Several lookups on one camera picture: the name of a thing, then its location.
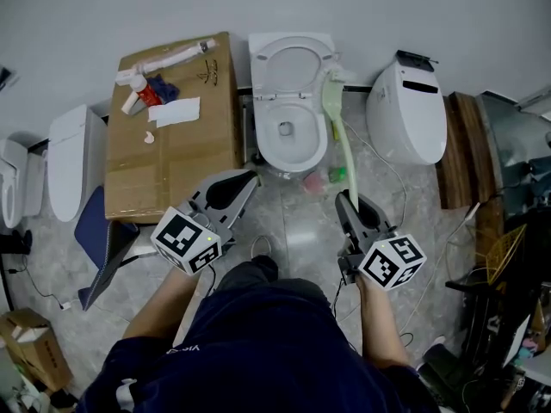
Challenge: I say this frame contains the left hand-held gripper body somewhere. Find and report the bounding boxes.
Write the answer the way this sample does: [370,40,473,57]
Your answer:
[149,200,237,277]

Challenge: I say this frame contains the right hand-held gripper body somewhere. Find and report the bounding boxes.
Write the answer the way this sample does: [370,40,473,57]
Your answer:
[337,231,427,291]

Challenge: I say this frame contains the green toilet brush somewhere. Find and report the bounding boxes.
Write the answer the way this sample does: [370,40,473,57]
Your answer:
[320,69,361,210]

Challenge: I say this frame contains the white ceramic toilet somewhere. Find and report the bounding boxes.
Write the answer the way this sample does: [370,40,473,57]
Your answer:
[248,31,341,176]

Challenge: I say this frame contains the person's left forearm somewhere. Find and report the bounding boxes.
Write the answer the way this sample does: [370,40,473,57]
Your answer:
[122,268,201,342]

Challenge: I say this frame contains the person's right forearm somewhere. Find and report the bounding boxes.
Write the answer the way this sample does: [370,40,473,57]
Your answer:
[355,275,410,369]

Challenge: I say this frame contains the white toilet on right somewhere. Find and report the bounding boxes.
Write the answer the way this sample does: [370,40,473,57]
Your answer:
[365,49,449,166]

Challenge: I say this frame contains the white toilet on left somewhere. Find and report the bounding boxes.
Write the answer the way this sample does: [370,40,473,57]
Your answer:
[46,103,108,223]

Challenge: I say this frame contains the white toilet with tank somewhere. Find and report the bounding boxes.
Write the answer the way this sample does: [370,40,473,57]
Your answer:
[0,131,46,230]

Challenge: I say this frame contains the person's left grey shoe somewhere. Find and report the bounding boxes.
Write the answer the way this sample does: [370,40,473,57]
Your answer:
[249,235,275,260]

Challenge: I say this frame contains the large cardboard box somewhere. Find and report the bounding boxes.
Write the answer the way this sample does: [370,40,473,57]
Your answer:
[104,31,245,225]

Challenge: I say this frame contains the pink disc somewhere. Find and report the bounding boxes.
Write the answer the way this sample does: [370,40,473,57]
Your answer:
[302,172,325,195]

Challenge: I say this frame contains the person's dark trousers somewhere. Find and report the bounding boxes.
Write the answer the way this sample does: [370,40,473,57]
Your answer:
[214,254,326,305]

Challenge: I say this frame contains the white paper sheet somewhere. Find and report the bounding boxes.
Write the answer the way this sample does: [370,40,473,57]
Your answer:
[147,96,201,128]

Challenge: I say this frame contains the dark blue chair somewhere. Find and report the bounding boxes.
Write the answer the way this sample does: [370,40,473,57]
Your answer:
[73,185,158,312]

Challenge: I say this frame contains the stack of wooden planks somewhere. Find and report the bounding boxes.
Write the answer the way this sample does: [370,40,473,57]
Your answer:
[434,91,507,266]

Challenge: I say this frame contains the blue cloth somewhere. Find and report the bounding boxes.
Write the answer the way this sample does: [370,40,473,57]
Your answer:
[148,74,180,102]

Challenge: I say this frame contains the red bottle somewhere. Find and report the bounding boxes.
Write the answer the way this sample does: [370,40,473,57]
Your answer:
[131,75,163,107]

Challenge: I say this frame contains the black metal rack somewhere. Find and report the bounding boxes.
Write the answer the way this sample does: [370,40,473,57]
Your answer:
[445,213,551,373]

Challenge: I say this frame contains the small white box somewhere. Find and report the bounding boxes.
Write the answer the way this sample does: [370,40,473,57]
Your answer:
[115,70,143,88]

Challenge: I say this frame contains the long wrapped pink roll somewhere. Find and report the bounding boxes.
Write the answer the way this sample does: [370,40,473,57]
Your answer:
[133,36,219,72]

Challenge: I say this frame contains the grey panel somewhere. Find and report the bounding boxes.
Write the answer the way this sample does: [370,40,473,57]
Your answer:
[475,90,551,188]

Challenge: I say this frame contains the small cardboard box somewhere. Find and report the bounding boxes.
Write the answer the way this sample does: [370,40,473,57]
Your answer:
[0,307,74,393]

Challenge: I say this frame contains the white cable with adapter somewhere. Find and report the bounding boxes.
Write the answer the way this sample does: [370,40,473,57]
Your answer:
[399,202,481,335]

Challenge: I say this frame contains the black cable with white plug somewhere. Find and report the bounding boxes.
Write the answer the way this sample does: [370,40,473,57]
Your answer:
[8,256,74,311]

